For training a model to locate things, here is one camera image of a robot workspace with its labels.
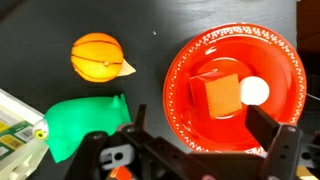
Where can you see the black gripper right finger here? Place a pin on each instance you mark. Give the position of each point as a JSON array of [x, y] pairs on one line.
[[263, 123]]

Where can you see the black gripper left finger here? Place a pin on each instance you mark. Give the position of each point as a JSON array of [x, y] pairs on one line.
[[141, 118]]

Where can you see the orange cube block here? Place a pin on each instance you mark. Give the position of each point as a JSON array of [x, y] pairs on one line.
[[220, 95]]

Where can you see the red plastic bowl white trim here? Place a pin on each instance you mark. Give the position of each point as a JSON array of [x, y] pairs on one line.
[[266, 53]]

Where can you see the small white ball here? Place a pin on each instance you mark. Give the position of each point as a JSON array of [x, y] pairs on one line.
[[254, 90]]

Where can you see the small tan tape scrap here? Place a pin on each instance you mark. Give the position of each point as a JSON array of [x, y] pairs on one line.
[[128, 69]]

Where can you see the green rubber toy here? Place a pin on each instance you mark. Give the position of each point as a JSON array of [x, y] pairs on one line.
[[83, 123]]

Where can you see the small orange pumpkin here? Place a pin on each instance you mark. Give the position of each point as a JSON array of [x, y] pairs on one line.
[[96, 56]]

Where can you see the wooden shape sorter box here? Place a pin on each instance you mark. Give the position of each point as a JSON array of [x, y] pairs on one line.
[[13, 133]]

